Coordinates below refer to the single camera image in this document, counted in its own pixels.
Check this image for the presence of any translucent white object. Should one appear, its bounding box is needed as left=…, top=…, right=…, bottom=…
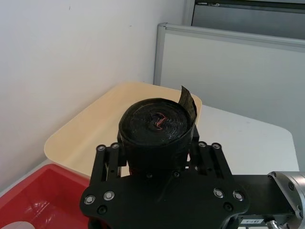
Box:
left=9, top=220, right=37, bottom=229

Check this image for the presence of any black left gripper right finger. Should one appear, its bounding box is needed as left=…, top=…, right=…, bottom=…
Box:
left=188, top=126, right=234, bottom=180

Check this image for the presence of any black plastic bag roll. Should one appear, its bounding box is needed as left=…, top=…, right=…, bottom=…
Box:
left=117, top=84, right=199, bottom=172

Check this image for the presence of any grey metal cabinet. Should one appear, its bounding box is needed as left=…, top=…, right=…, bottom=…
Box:
left=183, top=0, right=305, bottom=33

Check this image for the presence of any grey framed partition panel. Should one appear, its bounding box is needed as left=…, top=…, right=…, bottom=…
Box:
left=153, top=22, right=305, bottom=135

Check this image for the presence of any white rounded table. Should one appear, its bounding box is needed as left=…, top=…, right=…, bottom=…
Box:
left=195, top=104, right=300, bottom=176

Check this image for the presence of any red plastic bin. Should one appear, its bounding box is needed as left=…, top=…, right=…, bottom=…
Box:
left=0, top=163, right=92, bottom=229

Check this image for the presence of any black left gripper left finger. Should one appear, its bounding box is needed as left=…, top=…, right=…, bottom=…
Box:
left=90, top=132, right=127, bottom=185

